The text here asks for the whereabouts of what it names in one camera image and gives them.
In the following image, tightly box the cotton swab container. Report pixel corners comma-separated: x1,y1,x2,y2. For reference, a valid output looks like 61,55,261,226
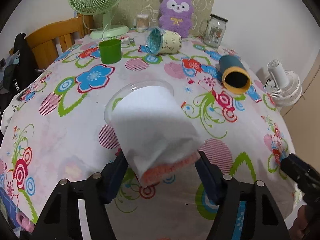
136,14,149,33

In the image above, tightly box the wall power socket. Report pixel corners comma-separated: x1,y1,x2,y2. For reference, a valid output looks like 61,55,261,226
0,58,6,69

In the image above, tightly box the purple plush toy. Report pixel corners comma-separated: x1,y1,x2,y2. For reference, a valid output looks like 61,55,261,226
158,0,194,38

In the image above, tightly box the teal and yellow cup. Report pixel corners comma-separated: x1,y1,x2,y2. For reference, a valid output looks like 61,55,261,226
219,55,251,95

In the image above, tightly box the wooden chair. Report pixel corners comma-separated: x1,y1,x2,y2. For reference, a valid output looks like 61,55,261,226
25,14,94,70

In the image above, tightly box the white floor fan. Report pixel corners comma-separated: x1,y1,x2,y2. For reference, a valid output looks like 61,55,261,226
265,59,302,108

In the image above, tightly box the green plastic cup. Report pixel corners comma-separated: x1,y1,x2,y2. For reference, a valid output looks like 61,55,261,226
99,39,121,64

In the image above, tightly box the person's right hand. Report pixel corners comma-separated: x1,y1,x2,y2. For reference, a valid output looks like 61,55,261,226
289,205,310,240

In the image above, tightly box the floral tablecloth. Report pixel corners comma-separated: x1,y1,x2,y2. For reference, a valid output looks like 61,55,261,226
1,31,302,239

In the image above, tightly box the beige patterned board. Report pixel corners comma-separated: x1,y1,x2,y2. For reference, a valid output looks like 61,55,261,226
111,0,215,35

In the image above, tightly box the white power plug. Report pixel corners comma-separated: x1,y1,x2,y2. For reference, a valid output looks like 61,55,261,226
120,36,136,47

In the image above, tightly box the black bag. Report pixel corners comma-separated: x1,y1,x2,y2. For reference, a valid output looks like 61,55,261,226
1,33,39,100

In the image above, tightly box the clear plastic cup white sleeve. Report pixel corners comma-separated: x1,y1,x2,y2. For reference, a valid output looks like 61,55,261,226
104,80,202,187

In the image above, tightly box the glass jar with black lid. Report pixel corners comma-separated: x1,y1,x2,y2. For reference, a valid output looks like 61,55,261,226
199,14,228,48

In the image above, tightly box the yellow cup with clear lid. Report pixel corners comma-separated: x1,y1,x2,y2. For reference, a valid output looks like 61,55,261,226
145,27,182,56

